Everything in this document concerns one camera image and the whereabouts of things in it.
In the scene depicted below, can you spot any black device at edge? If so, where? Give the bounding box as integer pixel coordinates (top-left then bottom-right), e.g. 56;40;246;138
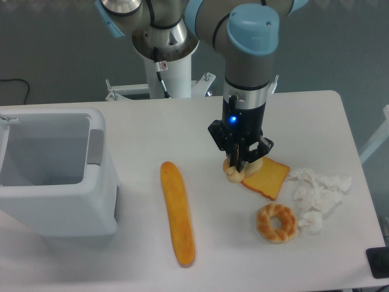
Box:
365;246;388;279

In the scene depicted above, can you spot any braided ring bread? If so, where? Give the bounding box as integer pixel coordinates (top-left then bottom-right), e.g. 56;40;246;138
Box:
256;203;297;243

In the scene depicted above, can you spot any crumpled white tissue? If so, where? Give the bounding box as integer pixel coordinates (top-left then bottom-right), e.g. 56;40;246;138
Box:
286;168;353;237

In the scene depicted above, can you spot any white metal base frame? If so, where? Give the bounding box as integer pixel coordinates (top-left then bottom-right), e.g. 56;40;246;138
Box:
105;71;280;102

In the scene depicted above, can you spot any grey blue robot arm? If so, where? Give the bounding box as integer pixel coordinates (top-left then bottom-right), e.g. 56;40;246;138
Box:
95;1;305;175

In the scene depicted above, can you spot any long baguette bread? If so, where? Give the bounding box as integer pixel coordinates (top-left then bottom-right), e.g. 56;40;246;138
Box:
160;161;195;266

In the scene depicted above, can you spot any orange toast slice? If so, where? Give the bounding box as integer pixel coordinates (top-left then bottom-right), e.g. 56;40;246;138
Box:
241;157;290;201

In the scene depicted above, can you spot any white trash can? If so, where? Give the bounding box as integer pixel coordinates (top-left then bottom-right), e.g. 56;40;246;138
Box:
1;108;119;237

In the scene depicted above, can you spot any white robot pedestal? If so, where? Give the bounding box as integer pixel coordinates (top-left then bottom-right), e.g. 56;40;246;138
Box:
132;19;199;99

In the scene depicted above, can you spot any black cable on floor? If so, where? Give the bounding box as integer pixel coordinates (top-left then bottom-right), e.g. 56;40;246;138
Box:
0;78;31;106

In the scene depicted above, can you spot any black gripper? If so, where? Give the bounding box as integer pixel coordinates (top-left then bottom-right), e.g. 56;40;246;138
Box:
208;89;274;172

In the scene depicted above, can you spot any white frame at right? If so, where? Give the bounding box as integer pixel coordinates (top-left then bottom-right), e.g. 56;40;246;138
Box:
359;105;388;164

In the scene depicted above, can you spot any round twisted bread bun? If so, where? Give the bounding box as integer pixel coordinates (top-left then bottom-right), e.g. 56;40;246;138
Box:
223;158;263;183

